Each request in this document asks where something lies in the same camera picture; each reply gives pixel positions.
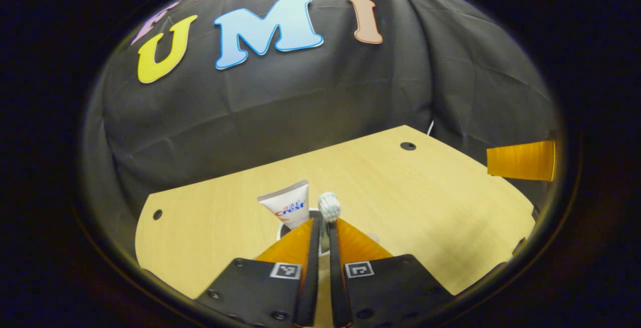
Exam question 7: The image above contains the white toothpaste tube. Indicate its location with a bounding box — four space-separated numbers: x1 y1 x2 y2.
257 180 311 231

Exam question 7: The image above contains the white cup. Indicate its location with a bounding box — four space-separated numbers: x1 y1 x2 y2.
277 208 382 256

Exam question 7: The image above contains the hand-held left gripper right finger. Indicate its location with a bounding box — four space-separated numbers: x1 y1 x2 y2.
328 218 455 328

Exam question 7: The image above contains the pale toothbrush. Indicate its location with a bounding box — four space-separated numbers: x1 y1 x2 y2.
317 192 342 224

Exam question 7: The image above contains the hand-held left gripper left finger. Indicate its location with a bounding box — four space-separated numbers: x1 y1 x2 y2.
194 216 325 327

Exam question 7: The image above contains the light wooden desktop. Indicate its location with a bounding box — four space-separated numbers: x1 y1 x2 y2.
134 125 536 301

